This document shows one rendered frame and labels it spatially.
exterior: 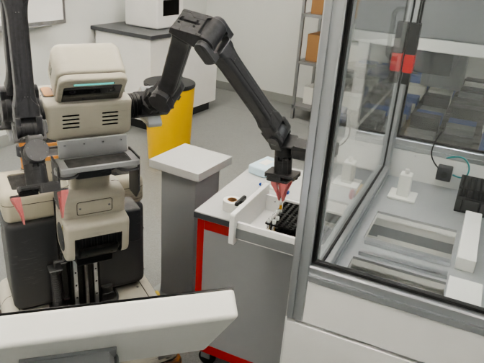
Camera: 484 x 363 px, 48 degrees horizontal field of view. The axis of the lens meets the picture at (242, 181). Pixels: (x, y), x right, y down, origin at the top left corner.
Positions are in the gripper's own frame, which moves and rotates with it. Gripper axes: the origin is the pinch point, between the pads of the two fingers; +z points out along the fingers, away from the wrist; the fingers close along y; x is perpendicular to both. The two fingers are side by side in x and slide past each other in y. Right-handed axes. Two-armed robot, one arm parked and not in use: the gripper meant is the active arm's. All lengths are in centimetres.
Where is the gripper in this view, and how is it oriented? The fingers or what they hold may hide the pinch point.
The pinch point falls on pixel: (281, 198)
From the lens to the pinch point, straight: 175.8
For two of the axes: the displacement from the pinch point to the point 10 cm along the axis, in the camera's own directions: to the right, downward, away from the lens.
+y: 9.0, 1.7, -4.1
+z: -0.2, 9.3, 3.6
